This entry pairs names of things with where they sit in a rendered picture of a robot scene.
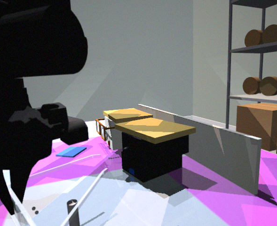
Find orange-framed glasses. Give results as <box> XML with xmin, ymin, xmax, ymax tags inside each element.
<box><xmin>95</xmin><ymin>118</ymin><xmax>115</xmax><ymax>141</ymax></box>

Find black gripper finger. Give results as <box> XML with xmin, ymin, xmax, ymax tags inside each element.
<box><xmin>0</xmin><ymin>170</ymin><xmax>15</xmax><ymax>215</ymax></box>
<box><xmin>9</xmin><ymin>159</ymin><xmax>41</xmax><ymax>204</ymax></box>

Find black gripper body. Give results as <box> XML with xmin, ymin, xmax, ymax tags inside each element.
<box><xmin>0</xmin><ymin>78</ymin><xmax>89</xmax><ymax>146</ymax></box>

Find light blue flat rectangular pad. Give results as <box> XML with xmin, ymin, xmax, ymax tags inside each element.
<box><xmin>55</xmin><ymin>146</ymin><xmax>86</xmax><ymax>158</ymax></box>

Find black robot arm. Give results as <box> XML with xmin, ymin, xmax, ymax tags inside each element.
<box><xmin>0</xmin><ymin>0</ymin><xmax>88</xmax><ymax>170</ymax></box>

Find white flat panel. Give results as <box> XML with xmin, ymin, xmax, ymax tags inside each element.
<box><xmin>137</xmin><ymin>104</ymin><xmax>262</xmax><ymax>195</ymax></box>

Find clear glasses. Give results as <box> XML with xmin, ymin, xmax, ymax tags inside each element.
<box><xmin>6</xmin><ymin>154</ymin><xmax>108</xmax><ymax>226</ymax></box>

